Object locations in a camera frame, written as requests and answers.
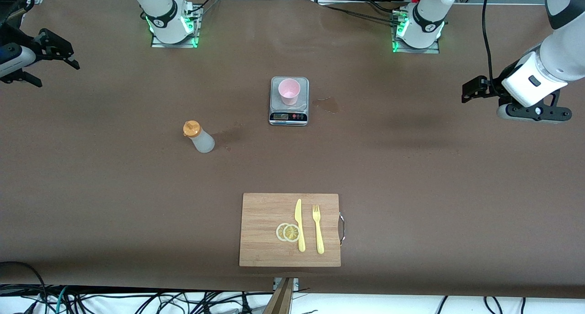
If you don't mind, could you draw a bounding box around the translucent sauce bottle orange cap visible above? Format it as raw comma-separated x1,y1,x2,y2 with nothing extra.
183,120,215,154

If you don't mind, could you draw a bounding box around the pink plastic cup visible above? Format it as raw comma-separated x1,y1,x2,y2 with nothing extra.
278,78,301,106

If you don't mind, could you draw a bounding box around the brown table cover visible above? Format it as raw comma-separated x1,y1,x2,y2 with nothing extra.
0,0,585,299

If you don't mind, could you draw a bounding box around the silver digital kitchen scale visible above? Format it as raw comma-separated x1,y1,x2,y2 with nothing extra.
269,76,309,126

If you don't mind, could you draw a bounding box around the yellow plastic fork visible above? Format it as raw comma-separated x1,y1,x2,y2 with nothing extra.
312,204,325,255

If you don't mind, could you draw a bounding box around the yellow plastic knife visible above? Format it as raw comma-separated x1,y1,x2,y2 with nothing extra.
295,198,306,253

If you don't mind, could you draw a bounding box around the wooden cutting board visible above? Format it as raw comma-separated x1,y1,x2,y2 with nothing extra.
239,193,341,267

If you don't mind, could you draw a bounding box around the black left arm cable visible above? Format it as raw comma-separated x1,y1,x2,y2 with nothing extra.
483,0,498,81

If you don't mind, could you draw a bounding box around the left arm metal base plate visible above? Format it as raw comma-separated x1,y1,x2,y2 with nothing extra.
392,8,440,54

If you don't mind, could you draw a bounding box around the teal cable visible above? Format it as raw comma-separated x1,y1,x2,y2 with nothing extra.
55,286,69,314

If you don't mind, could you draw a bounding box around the small metal bracket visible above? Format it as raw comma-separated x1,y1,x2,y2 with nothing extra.
273,277,300,293

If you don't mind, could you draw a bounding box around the wooden post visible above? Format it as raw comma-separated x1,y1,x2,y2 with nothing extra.
263,277,295,314

